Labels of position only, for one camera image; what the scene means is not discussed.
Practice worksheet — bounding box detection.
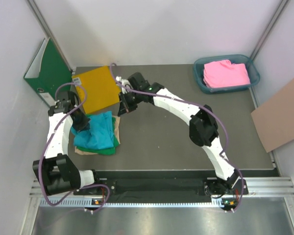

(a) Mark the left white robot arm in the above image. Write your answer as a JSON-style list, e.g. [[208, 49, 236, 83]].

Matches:
[[32, 91, 101, 196]]

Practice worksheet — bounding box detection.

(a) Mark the green t shirt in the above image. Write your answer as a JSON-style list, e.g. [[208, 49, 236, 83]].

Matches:
[[77, 116, 120, 156]]

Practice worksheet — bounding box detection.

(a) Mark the beige cardboard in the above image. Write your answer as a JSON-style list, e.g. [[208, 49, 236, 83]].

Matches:
[[74, 115, 121, 156]]

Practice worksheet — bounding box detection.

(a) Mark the pink t shirt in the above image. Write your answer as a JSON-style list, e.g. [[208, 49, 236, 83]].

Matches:
[[203, 60, 250, 88]]

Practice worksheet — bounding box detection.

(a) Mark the green ring binder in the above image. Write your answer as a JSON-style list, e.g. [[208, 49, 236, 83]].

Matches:
[[24, 38, 72, 107]]

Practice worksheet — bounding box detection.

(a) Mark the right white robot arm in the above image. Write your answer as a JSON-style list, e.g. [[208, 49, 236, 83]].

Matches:
[[115, 72, 241, 199]]

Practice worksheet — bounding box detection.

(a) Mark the grey slotted cable duct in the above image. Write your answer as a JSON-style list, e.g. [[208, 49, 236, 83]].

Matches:
[[39, 197, 226, 208]]

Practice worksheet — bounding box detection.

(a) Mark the teal t shirt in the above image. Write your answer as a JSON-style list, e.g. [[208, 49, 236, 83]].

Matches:
[[71, 111, 114, 150]]

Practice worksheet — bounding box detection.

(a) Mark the brown cardboard sheet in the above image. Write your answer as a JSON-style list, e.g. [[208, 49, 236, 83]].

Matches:
[[251, 79, 294, 153]]

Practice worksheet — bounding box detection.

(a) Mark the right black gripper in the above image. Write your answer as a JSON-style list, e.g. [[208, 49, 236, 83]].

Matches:
[[118, 90, 143, 118]]

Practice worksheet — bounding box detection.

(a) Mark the yellow folder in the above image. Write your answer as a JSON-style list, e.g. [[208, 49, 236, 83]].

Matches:
[[72, 66, 121, 114]]

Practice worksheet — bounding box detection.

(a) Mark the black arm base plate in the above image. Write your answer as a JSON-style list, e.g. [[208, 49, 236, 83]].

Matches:
[[97, 178, 248, 196]]

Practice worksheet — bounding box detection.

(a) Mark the aluminium frame rail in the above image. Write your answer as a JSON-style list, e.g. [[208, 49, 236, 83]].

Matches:
[[29, 177, 294, 197]]

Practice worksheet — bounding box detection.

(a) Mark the blue plastic bin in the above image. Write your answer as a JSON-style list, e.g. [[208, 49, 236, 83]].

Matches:
[[193, 54, 260, 94]]

